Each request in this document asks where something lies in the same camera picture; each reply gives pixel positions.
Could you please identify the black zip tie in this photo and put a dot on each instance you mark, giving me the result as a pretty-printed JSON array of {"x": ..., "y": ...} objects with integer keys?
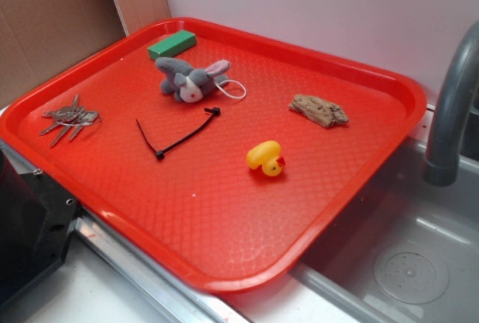
[{"x": 161, "y": 153}]

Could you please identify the red plastic tray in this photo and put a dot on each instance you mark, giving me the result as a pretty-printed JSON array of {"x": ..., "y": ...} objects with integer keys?
[{"x": 201, "y": 211}]

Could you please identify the green rectangular block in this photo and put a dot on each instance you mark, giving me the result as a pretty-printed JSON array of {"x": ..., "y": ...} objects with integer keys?
[{"x": 172, "y": 45}]

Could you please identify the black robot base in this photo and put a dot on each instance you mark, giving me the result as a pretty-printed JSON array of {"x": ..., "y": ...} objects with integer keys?
[{"x": 37, "y": 218}]

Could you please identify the gray sink basin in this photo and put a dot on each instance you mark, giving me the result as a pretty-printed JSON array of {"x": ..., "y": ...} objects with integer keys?
[{"x": 402, "y": 250}]

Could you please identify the yellow rubber duck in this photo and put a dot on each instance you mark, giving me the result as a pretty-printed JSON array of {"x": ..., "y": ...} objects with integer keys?
[{"x": 267, "y": 156}]

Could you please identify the gray faucet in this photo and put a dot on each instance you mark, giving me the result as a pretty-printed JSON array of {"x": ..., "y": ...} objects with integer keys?
[{"x": 454, "y": 129}]

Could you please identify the brown cardboard panel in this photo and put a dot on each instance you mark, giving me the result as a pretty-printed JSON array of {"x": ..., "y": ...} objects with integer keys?
[{"x": 42, "y": 38}]

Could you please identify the brown wood piece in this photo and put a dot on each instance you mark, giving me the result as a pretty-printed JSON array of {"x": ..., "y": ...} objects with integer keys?
[{"x": 323, "y": 112}]

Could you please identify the gray plush bunny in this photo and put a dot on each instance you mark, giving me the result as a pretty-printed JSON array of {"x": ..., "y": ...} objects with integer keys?
[{"x": 190, "y": 85}]

